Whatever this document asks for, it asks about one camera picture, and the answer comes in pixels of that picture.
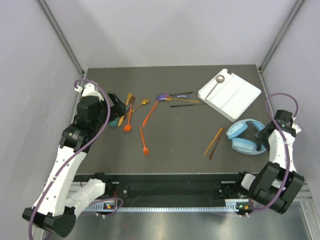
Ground teal plastic spoon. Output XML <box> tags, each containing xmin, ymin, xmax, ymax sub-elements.
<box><xmin>108</xmin><ymin>118</ymin><xmax>120</xmax><ymax>128</ymax></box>

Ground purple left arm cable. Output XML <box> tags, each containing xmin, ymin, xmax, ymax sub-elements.
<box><xmin>27</xmin><ymin>77</ymin><xmax>124</xmax><ymax>240</ymax></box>

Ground gold metal knife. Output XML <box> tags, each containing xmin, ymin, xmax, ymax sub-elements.
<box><xmin>118</xmin><ymin>116</ymin><xmax>125</xmax><ymax>126</ymax></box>

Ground gold thin utensil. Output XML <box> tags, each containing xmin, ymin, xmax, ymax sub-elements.
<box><xmin>164</xmin><ymin>97</ymin><xmax>199</xmax><ymax>104</ymax></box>

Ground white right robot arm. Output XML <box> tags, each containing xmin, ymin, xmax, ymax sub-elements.
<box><xmin>233</xmin><ymin>109</ymin><xmax>305</xmax><ymax>214</ymax></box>

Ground gold ornate utensil handle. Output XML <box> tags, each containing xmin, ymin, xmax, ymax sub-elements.
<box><xmin>126</xmin><ymin>93</ymin><xmax>132</xmax><ymax>106</ymax></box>

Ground silver metal spoon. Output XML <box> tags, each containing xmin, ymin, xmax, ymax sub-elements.
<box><xmin>205</xmin><ymin>75</ymin><xmax>225</xmax><ymax>99</ymax></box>

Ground grey cable duct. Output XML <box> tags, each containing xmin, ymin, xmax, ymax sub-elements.
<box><xmin>83</xmin><ymin>199</ymin><xmax>250</xmax><ymax>213</ymax></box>

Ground iridescent purple spoon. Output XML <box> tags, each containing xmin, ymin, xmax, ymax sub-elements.
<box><xmin>156</xmin><ymin>93</ymin><xmax>171</xmax><ymax>101</ymax></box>

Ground orange plastic fork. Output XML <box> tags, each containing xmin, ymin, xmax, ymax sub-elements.
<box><xmin>139</xmin><ymin>126</ymin><xmax>149</xmax><ymax>156</ymax></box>

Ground light blue headphones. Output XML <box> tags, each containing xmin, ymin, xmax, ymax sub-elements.
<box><xmin>225</xmin><ymin>118</ymin><xmax>266</xmax><ymax>156</ymax></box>

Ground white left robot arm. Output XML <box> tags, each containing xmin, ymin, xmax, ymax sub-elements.
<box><xmin>22</xmin><ymin>78</ymin><xmax>124</xmax><ymax>239</ymax></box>

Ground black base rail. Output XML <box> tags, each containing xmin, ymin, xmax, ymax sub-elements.
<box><xmin>73</xmin><ymin>173</ymin><xmax>251</xmax><ymax>208</ymax></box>

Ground orange plastic knife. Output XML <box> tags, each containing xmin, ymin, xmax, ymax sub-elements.
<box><xmin>142</xmin><ymin>100</ymin><xmax>159</xmax><ymax>128</ymax></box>

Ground orange plastic spoon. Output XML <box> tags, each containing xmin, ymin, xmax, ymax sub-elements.
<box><xmin>123</xmin><ymin>105</ymin><xmax>133</xmax><ymax>132</ymax></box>

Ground black chopstick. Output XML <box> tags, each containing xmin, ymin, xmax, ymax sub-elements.
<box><xmin>170</xmin><ymin>103</ymin><xmax>206</xmax><ymax>108</ymax></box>

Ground gold metal spoon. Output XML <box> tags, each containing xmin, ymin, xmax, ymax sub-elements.
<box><xmin>132</xmin><ymin>98</ymin><xmax>150</xmax><ymax>113</ymax></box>

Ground white divided utensil tray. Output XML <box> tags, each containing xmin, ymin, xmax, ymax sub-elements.
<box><xmin>197</xmin><ymin>68</ymin><xmax>262</xmax><ymax>122</ymax></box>

